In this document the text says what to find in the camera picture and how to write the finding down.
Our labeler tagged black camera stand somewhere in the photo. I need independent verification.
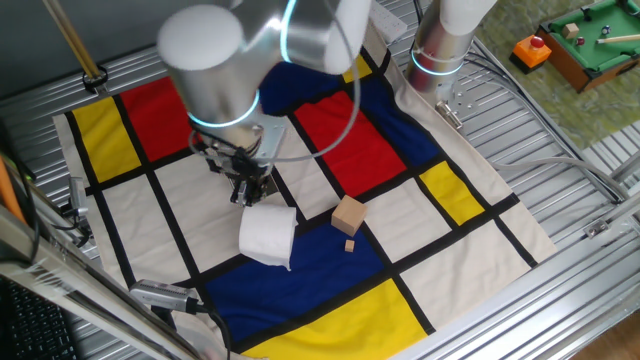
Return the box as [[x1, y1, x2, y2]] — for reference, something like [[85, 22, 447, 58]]
[[149, 304, 179, 329]]

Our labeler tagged white power strip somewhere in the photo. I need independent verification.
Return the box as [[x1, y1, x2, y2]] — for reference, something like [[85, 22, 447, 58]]
[[369, 0, 409, 45]]

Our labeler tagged metal corner bracket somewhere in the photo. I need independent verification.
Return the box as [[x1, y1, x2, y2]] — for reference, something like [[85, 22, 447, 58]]
[[583, 218, 611, 239]]

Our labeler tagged black pole clamp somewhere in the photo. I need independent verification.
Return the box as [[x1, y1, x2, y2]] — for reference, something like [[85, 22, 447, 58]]
[[82, 63, 110, 95]]

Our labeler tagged orange emergency stop button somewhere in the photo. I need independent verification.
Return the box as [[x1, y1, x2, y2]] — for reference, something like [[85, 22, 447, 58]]
[[508, 34, 553, 75]]

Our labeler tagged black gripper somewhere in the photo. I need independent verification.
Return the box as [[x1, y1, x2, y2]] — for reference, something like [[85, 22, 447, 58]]
[[200, 139, 275, 209]]

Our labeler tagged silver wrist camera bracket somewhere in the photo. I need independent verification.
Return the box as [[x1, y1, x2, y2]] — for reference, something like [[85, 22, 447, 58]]
[[252, 113, 287, 169]]

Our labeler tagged wooden cue stick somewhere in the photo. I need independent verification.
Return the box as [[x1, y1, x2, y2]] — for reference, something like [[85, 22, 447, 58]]
[[595, 33, 640, 45]]

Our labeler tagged black keyboard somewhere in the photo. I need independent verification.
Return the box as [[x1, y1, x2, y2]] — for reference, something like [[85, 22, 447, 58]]
[[0, 277, 81, 360]]

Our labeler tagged silver depth camera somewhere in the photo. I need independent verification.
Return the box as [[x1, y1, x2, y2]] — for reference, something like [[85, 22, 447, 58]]
[[128, 278, 201, 315]]

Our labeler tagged wooden pole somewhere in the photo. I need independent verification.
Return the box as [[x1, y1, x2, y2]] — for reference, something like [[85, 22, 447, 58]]
[[42, 0, 104, 81]]

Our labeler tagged black camera cable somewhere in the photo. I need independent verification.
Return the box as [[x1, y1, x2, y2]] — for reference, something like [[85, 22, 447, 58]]
[[197, 302, 234, 360]]

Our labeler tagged colour block patterned cloth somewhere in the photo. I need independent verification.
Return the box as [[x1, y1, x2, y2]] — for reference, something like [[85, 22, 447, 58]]
[[52, 22, 559, 360]]

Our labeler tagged orange pole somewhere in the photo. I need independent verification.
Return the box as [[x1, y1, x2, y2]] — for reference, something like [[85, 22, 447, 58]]
[[0, 154, 26, 226]]

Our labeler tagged mini green pool table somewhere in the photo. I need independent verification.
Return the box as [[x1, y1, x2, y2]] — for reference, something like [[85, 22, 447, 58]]
[[534, 0, 640, 95]]

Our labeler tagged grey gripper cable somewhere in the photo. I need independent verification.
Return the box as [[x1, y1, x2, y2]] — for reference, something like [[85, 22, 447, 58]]
[[187, 0, 362, 165]]

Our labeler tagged aluminium frame beam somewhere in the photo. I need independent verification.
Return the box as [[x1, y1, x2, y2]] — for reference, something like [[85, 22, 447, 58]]
[[0, 204, 201, 360]]

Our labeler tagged large wooden cube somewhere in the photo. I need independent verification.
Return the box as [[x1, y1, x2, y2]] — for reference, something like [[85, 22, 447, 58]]
[[330, 194, 369, 237]]

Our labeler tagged small grey camera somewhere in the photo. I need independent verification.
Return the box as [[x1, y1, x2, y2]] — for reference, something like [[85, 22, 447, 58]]
[[67, 176, 90, 219]]

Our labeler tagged white toilet paper roll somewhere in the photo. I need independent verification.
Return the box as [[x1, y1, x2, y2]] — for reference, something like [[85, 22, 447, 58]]
[[238, 202, 299, 271]]

